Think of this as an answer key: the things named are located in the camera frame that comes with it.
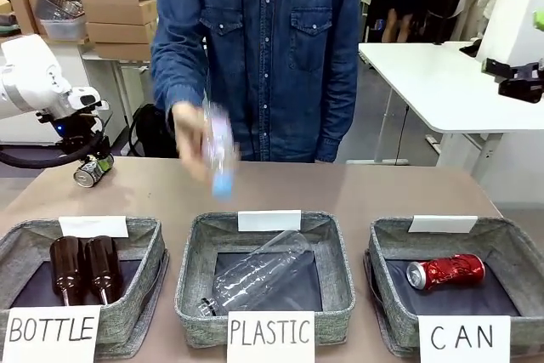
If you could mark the white paper sign PLASTIC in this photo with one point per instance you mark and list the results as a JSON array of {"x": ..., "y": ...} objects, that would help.
[{"x": 270, "y": 336}]

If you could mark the grey fabric basket bottle label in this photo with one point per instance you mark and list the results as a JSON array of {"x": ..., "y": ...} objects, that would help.
[{"x": 140, "y": 295}]

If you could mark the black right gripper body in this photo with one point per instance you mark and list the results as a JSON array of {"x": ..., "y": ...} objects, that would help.
[{"x": 525, "y": 89}]

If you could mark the blank white card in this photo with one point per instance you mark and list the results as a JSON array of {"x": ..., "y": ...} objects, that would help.
[
  {"x": 93, "y": 226},
  {"x": 443, "y": 224},
  {"x": 269, "y": 221}
]

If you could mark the small clear bottle blue cap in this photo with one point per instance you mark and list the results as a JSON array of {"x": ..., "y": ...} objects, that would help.
[{"x": 221, "y": 154}]

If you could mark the white desk with legs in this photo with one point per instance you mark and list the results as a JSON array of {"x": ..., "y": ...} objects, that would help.
[{"x": 433, "y": 82}]

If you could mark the silver drink can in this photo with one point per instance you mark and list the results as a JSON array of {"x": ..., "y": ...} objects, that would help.
[{"x": 89, "y": 175}]

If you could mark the person right hand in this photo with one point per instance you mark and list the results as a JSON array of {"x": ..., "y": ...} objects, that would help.
[{"x": 189, "y": 137}]

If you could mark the white paper sign CAN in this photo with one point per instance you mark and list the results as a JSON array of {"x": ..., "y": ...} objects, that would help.
[{"x": 463, "y": 338}]

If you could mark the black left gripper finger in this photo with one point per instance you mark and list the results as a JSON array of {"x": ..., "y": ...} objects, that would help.
[
  {"x": 104, "y": 151},
  {"x": 81, "y": 155}
]

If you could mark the grey fabric basket plastic label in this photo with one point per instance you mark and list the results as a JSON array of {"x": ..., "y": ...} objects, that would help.
[{"x": 191, "y": 278}]

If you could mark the clear plastic storage bin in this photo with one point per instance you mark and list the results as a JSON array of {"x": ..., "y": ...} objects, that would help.
[{"x": 64, "y": 28}]

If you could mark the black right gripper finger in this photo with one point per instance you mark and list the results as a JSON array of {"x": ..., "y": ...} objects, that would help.
[
  {"x": 497, "y": 66},
  {"x": 539, "y": 19}
]

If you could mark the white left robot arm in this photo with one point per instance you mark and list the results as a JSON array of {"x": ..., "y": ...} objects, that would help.
[{"x": 30, "y": 74}]

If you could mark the white paper sign BOTTLE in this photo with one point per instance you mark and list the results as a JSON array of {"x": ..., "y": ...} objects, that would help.
[{"x": 50, "y": 334}]

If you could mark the brown glass bottle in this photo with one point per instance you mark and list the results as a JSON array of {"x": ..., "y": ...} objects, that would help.
[
  {"x": 67, "y": 267},
  {"x": 104, "y": 269}
]

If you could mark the person left forearm denim sleeve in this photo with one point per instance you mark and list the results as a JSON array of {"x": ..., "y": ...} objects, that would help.
[{"x": 340, "y": 116}]

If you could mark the white side desk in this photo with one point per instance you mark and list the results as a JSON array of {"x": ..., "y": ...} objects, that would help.
[{"x": 115, "y": 74}]

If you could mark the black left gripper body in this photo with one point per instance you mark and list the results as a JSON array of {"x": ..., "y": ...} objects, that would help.
[{"x": 78, "y": 133}]

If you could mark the grey fabric basket can label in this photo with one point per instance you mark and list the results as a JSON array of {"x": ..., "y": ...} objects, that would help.
[{"x": 523, "y": 261}]

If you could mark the person right forearm denim sleeve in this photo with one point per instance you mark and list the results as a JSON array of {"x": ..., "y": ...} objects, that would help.
[{"x": 170, "y": 65}]

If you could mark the small cardboard box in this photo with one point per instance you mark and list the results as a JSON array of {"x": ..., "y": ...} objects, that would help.
[{"x": 24, "y": 14}]

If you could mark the large open cardboard box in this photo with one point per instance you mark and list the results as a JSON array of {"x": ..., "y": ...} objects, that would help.
[{"x": 119, "y": 1}]

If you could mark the large clear plastic bottle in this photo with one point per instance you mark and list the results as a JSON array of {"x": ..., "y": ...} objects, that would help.
[{"x": 263, "y": 273}]

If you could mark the black backpack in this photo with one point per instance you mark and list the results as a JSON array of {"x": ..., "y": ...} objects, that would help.
[{"x": 146, "y": 133}]

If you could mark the flat cardboard box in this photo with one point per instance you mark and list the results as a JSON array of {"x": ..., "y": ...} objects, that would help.
[
  {"x": 121, "y": 32},
  {"x": 123, "y": 50}
]

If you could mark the person torso denim shirt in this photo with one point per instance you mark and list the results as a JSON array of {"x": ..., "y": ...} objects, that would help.
[{"x": 272, "y": 57}]

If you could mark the crushed red drink can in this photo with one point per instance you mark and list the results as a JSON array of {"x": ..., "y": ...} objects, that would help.
[{"x": 446, "y": 271}]

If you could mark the perforated grey plastic basket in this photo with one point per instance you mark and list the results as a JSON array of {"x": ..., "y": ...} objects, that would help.
[{"x": 59, "y": 3}]

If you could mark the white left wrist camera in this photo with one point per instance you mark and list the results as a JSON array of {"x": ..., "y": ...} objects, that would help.
[{"x": 87, "y": 98}]

